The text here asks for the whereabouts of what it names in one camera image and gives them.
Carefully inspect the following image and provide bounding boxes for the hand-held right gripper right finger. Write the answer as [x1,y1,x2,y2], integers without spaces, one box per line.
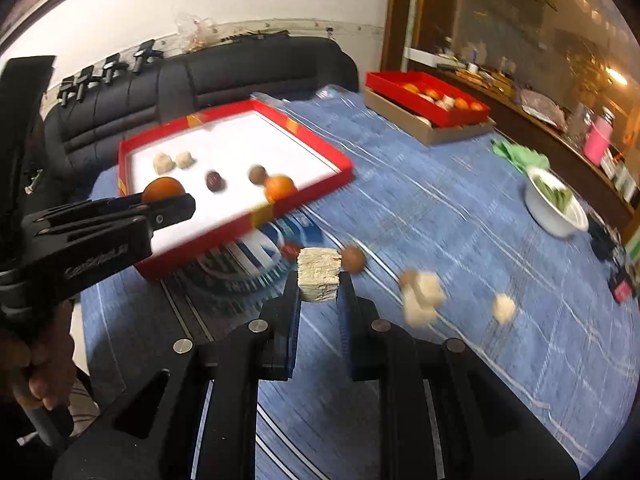
[336,276,582,480]

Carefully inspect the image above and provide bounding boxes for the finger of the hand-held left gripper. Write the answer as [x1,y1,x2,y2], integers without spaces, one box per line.
[24,192,197,236]

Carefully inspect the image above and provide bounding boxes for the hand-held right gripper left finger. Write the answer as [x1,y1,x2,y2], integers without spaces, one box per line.
[52,272,303,480]

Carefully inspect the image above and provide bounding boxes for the red shallow box white inside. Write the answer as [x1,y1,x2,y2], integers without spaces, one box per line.
[117,100,355,281]

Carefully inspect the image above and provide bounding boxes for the person's left hand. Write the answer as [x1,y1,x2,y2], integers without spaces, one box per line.
[10,305,78,411]

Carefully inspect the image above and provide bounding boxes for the blue plaid tablecloth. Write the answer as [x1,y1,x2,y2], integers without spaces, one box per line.
[80,85,640,480]

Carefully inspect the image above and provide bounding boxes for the black leather sofa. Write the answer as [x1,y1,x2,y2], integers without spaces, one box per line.
[44,35,360,196]

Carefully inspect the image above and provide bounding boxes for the spare black gripper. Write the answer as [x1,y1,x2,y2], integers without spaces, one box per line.
[59,71,101,106]
[132,40,165,73]
[100,54,133,86]

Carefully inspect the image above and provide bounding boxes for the clear bag with snacks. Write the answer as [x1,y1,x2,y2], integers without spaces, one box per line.
[172,12,221,53]

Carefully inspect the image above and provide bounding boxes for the brown cardboard box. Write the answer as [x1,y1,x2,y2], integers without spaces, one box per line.
[363,87,497,146]

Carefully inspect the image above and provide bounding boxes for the white bowl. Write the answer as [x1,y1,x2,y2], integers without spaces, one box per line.
[523,167,590,238]

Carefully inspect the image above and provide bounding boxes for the red gift box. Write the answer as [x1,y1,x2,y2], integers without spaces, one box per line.
[365,71,492,128]

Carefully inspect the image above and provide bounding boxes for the green cloth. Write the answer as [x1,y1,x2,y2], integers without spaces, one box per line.
[491,139,550,172]

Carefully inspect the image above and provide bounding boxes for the green leaves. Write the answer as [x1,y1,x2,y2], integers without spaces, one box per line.
[535,172,571,208]

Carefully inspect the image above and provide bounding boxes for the black device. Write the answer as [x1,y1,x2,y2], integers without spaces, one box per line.
[587,212,623,261]

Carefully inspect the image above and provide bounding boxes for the dark jar pink label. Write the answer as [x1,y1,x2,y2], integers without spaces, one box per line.
[607,260,638,306]

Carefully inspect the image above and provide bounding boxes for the wooden counter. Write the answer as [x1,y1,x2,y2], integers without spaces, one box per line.
[402,47,636,231]

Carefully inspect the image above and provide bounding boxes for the white flat box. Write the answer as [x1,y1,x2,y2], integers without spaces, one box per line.
[402,46,441,66]

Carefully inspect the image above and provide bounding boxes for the crumpled clear plastic bag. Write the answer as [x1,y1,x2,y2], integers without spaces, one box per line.
[520,87,568,123]

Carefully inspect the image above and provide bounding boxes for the clear glass jar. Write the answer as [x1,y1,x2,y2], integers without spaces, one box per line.
[567,102,591,148]

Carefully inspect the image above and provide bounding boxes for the pink bottle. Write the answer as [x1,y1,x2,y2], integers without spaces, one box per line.
[584,110,615,166]

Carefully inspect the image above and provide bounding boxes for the wood framed glass window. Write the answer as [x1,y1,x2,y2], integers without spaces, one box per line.
[385,0,640,161]

